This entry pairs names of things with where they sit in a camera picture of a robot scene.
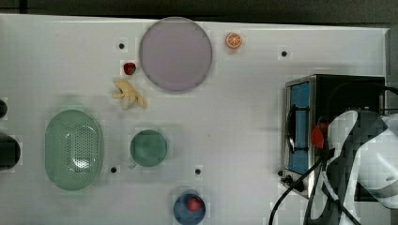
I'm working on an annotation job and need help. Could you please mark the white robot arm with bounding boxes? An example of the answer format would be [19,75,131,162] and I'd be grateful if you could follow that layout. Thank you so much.
[323,111,397,225]

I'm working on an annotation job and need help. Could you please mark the silver black toaster oven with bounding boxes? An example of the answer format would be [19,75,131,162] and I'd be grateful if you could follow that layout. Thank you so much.
[284,74,385,199]

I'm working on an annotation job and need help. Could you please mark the green mug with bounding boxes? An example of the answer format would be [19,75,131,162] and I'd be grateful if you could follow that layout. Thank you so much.
[130,129,168,169]

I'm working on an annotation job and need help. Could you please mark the grey round plate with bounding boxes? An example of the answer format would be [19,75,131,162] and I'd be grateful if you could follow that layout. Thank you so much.
[139,17,212,91]

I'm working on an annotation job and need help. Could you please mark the peeled banana toy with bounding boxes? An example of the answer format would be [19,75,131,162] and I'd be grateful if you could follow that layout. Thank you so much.
[112,79,147,111]

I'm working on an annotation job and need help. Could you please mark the orange slice toy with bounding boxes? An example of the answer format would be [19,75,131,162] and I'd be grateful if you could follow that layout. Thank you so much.
[225,33,242,50]

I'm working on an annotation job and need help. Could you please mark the red strawberry toy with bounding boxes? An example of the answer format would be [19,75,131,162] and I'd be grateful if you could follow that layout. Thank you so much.
[123,62,136,76]

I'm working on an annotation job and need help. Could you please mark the red ball in bowl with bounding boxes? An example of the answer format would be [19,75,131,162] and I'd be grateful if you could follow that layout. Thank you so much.
[187,197,202,212]

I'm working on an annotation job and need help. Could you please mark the blue bowl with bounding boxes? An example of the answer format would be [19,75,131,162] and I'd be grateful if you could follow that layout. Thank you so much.
[173,192,206,225]

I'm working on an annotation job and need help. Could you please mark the green oval colander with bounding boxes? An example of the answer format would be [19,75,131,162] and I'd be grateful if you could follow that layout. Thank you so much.
[45,110,103,191]

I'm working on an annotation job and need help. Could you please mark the black cylindrical container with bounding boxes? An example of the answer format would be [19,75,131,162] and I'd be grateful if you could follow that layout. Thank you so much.
[0,135,21,171]

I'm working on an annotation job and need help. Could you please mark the black cable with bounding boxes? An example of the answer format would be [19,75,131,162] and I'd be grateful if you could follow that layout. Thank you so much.
[268,156,327,225]

